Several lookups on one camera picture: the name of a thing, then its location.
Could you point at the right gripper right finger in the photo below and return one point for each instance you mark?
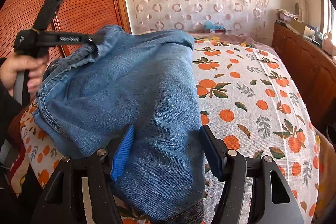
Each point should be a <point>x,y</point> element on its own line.
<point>216,153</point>

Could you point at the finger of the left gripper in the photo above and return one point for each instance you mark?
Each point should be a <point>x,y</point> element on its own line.
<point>91,39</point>

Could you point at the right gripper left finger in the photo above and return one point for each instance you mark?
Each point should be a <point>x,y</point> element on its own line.
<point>118,150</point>

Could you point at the blue denim jeans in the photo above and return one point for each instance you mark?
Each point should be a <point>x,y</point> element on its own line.
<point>147,81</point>

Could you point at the floral brown blanket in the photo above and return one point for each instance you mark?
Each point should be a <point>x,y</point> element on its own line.
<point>219,39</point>

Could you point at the long wooden sideboard cabinet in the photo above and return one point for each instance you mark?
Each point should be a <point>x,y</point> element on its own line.
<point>312,71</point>

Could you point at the cardboard box on sideboard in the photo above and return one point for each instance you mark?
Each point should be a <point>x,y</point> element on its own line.
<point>301,27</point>

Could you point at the window with wooden frame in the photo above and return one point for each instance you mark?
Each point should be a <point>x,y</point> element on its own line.
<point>327,17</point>

